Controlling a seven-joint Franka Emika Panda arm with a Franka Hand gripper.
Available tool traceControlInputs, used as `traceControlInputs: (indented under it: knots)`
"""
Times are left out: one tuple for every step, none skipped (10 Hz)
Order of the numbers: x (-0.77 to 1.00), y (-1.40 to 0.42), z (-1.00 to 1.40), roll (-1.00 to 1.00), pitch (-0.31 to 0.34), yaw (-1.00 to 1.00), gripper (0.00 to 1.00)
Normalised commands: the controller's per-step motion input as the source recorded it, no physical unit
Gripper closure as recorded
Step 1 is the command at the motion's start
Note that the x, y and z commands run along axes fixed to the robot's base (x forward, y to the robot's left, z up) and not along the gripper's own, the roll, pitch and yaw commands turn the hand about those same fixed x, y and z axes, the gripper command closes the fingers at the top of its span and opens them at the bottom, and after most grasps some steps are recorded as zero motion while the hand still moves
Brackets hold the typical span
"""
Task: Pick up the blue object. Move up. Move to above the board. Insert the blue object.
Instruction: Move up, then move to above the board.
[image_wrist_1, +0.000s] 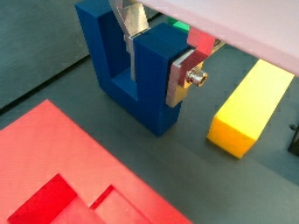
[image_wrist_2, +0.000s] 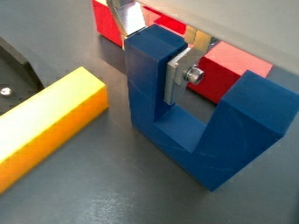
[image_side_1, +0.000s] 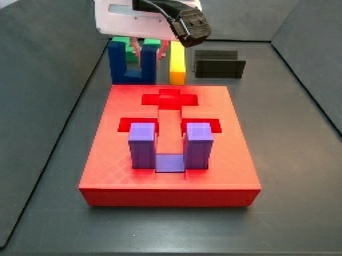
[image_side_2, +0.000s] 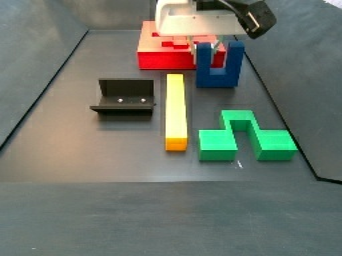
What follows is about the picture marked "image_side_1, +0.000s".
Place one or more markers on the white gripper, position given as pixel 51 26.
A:
pixel 117 19

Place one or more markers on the dark blue U-shaped block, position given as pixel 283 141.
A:
pixel 140 74

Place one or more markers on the red slotted board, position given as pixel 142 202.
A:
pixel 111 183

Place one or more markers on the green zigzag block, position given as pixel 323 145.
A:
pixel 129 52

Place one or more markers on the yellow rectangular bar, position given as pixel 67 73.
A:
pixel 176 64

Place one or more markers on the purple U-shaped block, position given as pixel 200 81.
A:
pixel 171 151

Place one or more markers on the black U-channel bracket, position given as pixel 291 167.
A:
pixel 218 64

